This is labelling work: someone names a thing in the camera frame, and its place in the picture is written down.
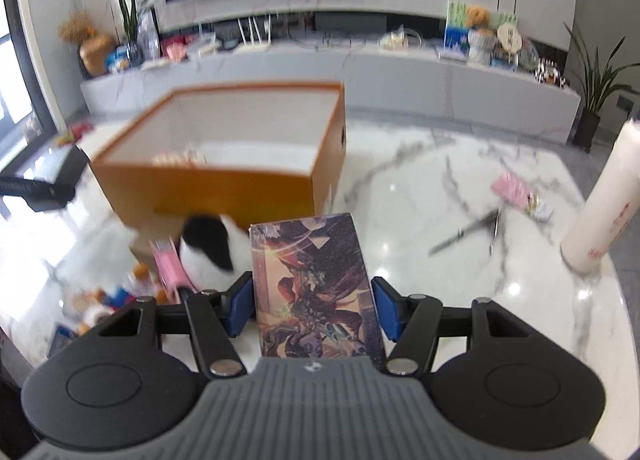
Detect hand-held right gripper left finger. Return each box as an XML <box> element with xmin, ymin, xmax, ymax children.
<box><xmin>98</xmin><ymin>272</ymin><xmax>256</xmax><ymax>380</ymax></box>

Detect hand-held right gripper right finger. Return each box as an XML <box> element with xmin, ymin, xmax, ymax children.
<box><xmin>371</xmin><ymin>277</ymin><xmax>532</xmax><ymax>377</ymax></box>

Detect black and white plush toy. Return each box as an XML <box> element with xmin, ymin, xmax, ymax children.
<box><xmin>179</xmin><ymin>214</ymin><xmax>253</xmax><ymax>291</ymax></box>

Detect illustrated card box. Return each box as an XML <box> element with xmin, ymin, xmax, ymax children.
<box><xmin>249</xmin><ymin>212</ymin><xmax>388</xmax><ymax>371</ymax></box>

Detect orange cardboard box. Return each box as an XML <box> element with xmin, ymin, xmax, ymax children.
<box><xmin>89</xmin><ymin>82</ymin><xmax>347</xmax><ymax>265</ymax></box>

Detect red decoration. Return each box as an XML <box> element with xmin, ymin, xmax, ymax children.
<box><xmin>55</xmin><ymin>122</ymin><xmax>96</xmax><ymax>147</ymax></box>

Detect pink striped packet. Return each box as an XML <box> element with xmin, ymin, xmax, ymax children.
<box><xmin>150</xmin><ymin>237</ymin><xmax>196</xmax><ymax>301</ymax></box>

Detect metal scissors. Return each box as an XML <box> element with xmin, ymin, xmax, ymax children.
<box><xmin>429</xmin><ymin>207</ymin><xmax>503</xmax><ymax>257</ymax></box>

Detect heap of small colourful toys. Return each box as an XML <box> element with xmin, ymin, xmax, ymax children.
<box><xmin>47</xmin><ymin>262</ymin><xmax>168</xmax><ymax>356</ymax></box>

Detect gold vase with dried flowers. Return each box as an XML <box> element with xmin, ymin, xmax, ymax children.
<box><xmin>59</xmin><ymin>12</ymin><xmax>115</xmax><ymax>78</ymax></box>

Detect blue snack packet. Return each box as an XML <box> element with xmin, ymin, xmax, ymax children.
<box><xmin>105</xmin><ymin>46</ymin><xmax>132</xmax><ymax>73</ymax></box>

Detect pink flat packet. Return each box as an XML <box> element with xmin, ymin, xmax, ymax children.
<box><xmin>491</xmin><ymin>172</ymin><xmax>533</xmax><ymax>211</ymax></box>

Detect snake plant in glass vase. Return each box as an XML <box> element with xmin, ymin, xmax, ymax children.
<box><xmin>117</xmin><ymin>0</ymin><xmax>157</xmax><ymax>61</ymax></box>

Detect small colourful packet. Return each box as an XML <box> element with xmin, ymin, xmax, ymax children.
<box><xmin>525</xmin><ymin>192</ymin><xmax>555</xmax><ymax>221</ymax></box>

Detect pink box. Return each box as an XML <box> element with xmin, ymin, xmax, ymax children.
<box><xmin>164</xmin><ymin>37</ymin><xmax>195</xmax><ymax>61</ymax></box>

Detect white marble tv console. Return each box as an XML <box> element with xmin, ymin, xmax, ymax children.
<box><xmin>80</xmin><ymin>37</ymin><xmax>581</xmax><ymax>145</ymax></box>

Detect white router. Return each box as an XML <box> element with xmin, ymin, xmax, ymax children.
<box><xmin>237</xmin><ymin>14</ymin><xmax>273</xmax><ymax>49</ymax></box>

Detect white woven pot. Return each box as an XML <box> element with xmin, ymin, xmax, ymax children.
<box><xmin>467</xmin><ymin>28</ymin><xmax>497</xmax><ymax>64</ymax></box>

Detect black and white checkered ornaments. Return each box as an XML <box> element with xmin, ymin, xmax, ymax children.
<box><xmin>535</xmin><ymin>60</ymin><xmax>568</xmax><ymax>88</ymax></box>

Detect flower painting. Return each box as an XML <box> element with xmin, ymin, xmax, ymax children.
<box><xmin>445</xmin><ymin>0</ymin><xmax>518</xmax><ymax>48</ymax></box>

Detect round hand fan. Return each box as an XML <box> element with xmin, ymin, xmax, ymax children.
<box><xmin>497</xmin><ymin>24</ymin><xmax>523</xmax><ymax>54</ymax></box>

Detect potted green plant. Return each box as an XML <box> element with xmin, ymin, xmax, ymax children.
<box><xmin>564</xmin><ymin>22</ymin><xmax>637</xmax><ymax>151</ymax></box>

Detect white charger with cable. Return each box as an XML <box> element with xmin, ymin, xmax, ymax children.
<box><xmin>379</xmin><ymin>27</ymin><xmax>422</xmax><ymax>49</ymax></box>

